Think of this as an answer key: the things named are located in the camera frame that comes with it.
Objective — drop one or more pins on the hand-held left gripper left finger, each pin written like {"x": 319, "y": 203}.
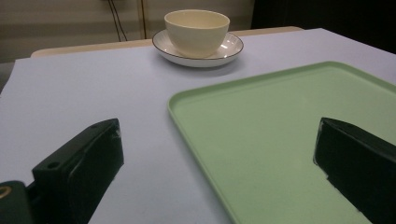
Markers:
{"x": 81, "y": 168}

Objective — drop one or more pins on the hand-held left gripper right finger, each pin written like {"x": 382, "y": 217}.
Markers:
{"x": 358, "y": 161}

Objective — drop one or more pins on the light green plastic tray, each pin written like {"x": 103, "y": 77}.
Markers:
{"x": 280, "y": 140}

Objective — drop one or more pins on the white saucer with dark rim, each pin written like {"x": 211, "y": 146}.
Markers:
{"x": 230, "y": 46}

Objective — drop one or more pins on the cream ceramic bowl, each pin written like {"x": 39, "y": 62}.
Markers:
{"x": 196, "y": 32}

